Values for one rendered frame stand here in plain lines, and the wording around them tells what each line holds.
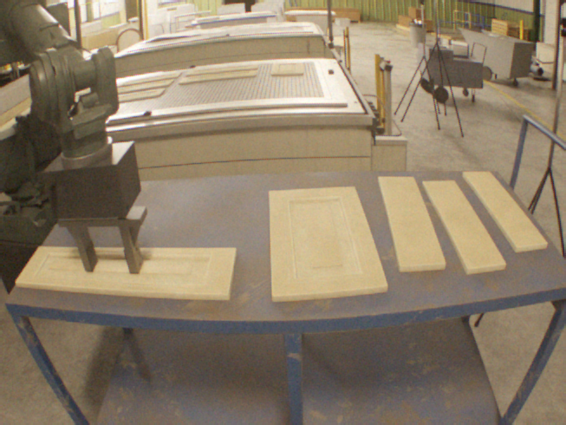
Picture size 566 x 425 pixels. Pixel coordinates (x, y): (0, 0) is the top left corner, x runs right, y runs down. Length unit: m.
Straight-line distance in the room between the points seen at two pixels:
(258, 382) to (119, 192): 1.08
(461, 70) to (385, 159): 3.77
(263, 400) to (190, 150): 1.81
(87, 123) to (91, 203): 0.19
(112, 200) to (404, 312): 0.69
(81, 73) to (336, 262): 0.76
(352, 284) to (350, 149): 2.00
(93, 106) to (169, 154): 2.08
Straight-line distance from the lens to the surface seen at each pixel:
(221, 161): 3.06
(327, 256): 1.17
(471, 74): 6.74
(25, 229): 2.72
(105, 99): 1.04
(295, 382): 1.19
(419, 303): 1.07
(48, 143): 2.58
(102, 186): 1.04
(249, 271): 1.17
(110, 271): 1.23
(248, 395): 1.82
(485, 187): 1.60
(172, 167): 3.13
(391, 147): 3.08
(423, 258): 1.18
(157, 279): 1.16
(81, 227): 1.19
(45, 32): 1.27
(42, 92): 0.96
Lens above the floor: 1.72
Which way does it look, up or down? 29 degrees down
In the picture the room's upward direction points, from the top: 3 degrees counter-clockwise
